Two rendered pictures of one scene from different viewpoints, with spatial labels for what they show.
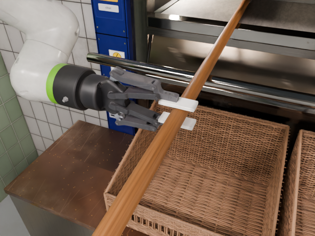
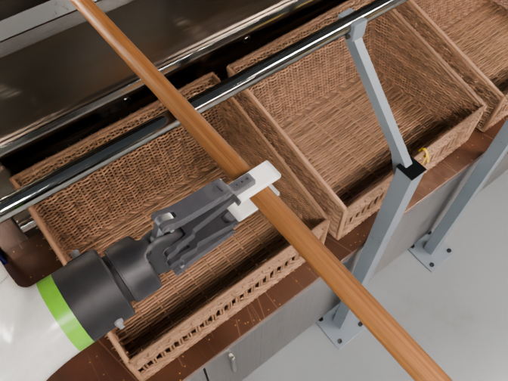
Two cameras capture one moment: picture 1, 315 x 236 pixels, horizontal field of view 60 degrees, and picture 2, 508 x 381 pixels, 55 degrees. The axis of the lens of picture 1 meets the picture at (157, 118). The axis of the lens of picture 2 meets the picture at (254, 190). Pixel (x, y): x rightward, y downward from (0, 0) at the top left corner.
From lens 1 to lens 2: 0.43 m
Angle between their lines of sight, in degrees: 44
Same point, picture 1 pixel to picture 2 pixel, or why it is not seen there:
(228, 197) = not seen: hidden behind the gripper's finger
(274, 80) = (167, 29)
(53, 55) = (12, 297)
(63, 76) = (90, 301)
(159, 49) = not seen: outside the picture
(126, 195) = (379, 313)
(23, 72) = (13, 369)
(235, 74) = (111, 56)
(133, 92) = (201, 221)
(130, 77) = (190, 209)
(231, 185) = not seen: hidden behind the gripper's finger
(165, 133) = (300, 227)
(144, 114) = (216, 230)
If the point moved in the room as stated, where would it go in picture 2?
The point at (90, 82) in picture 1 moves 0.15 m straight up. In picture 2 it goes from (134, 267) to (98, 194)
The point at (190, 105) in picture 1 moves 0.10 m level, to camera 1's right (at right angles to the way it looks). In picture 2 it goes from (270, 172) to (305, 121)
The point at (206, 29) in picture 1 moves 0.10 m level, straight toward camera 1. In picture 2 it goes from (27, 20) to (62, 43)
